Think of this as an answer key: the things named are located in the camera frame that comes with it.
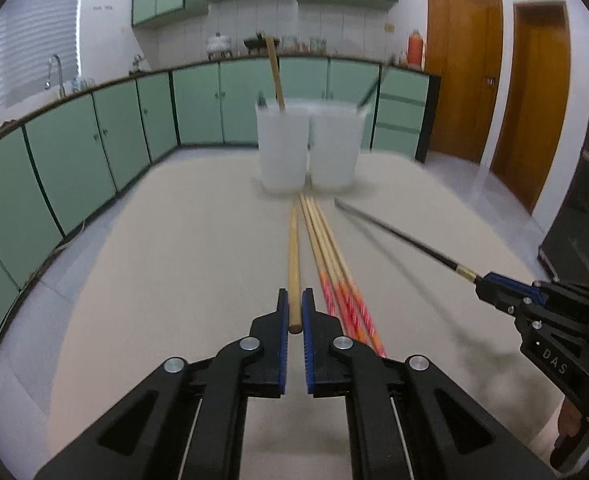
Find black wok with lid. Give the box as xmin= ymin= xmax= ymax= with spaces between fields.
xmin=244 ymin=32 xmax=268 ymax=55

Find green lower kitchen cabinets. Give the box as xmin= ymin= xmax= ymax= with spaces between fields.
xmin=0 ymin=54 xmax=442 ymax=376

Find chrome kitchen faucet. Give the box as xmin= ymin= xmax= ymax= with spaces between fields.
xmin=44 ymin=53 xmax=67 ymax=99

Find black chopstick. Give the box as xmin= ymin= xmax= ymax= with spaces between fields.
xmin=334 ymin=198 xmax=481 ymax=284
xmin=357 ymin=65 xmax=388 ymax=106

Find person's right hand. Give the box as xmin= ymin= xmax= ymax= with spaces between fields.
xmin=555 ymin=398 xmax=589 ymax=448

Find metal kettle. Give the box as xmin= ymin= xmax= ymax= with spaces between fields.
xmin=128 ymin=53 xmax=149 ymax=75

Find metal spoon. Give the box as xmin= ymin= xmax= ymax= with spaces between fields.
xmin=258 ymin=92 xmax=267 ymax=108

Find white cooking pot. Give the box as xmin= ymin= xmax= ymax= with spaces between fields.
xmin=206 ymin=32 xmax=232 ymax=61

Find orange thermos flask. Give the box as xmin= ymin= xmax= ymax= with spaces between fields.
xmin=406 ymin=29 xmax=424 ymax=67

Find plain bamboo chopstick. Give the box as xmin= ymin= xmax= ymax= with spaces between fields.
xmin=288 ymin=203 xmax=303 ymax=334
xmin=264 ymin=36 xmax=286 ymax=112

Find white window blinds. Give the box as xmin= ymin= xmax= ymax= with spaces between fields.
xmin=0 ymin=0 xmax=80 ymax=112

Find red patterned bamboo chopstick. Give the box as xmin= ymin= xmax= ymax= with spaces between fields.
xmin=299 ymin=193 xmax=357 ymax=338

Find wooden door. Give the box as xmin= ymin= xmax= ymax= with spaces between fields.
xmin=425 ymin=0 xmax=503 ymax=162
xmin=491 ymin=0 xmax=571 ymax=212

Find glass jars on counter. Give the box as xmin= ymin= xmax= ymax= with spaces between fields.
xmin=280 ymin=35 xmax=329 ymax=55

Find white double utensil holder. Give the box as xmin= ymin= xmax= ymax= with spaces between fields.
xmin=255 ymin=99 xmax=372 ymax=194

